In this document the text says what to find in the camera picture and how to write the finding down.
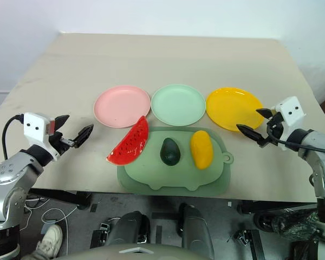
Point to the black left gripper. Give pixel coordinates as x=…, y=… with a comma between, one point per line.
x=56, y=141

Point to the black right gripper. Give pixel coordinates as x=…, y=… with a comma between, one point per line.
x=275, y=128

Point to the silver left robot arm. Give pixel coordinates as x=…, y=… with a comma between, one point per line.
x=8, y=170

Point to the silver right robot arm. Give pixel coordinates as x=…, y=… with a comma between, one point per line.
x=321, y=143

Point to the yellow plate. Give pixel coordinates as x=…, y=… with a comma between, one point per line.
x=233, y=108

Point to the pink plate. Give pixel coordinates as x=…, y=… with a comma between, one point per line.
x=119, y=105

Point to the green plate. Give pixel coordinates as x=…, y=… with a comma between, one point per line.
x=178, y=105

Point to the red watermelon slice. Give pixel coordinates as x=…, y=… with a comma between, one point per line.
x=131, y=145

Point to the yellow mango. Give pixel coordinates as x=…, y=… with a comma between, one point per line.
x=201, y=150

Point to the dark green avocado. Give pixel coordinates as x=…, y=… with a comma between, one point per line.
x=169, y=151

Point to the black caster wheel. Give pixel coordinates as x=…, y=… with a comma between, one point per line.
x=263, y=221

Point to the green silicone mat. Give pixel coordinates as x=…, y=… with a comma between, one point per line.
x=173, y=176

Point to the black crumpled bag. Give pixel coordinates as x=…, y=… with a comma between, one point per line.
x=300, y=227

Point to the white sneaker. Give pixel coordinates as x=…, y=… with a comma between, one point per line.
x=51, y=241

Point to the dark grey robot leg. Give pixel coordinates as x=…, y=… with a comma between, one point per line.
x=130, y=227
x=196, y=230

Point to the grey robot torso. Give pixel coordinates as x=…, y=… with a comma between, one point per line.
x=130, y=253

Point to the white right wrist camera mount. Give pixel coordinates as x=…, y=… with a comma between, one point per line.
x=291, y=109

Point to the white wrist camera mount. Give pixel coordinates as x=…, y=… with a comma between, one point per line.
x=291, y=109
x=36, y=126

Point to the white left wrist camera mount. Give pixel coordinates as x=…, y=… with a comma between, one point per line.
x=36, y=126

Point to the black table frame bar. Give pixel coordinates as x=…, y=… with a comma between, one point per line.
x=279, y=207
x=62, y=196

